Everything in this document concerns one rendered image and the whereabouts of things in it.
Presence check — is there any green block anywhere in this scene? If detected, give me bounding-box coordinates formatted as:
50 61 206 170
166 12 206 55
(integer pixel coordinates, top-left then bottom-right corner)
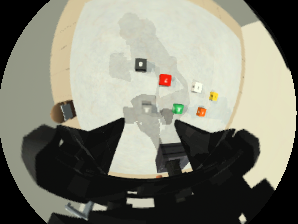
172 103 184 115

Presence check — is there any orange block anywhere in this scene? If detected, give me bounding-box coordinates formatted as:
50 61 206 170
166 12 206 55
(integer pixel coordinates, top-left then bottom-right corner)
197 108 206 116

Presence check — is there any yellow digit block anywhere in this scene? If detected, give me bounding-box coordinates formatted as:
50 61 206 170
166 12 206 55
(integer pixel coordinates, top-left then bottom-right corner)
209 92 218 101

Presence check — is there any red block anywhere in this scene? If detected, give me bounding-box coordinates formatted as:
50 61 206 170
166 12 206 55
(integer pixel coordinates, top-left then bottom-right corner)
158 73 172 87

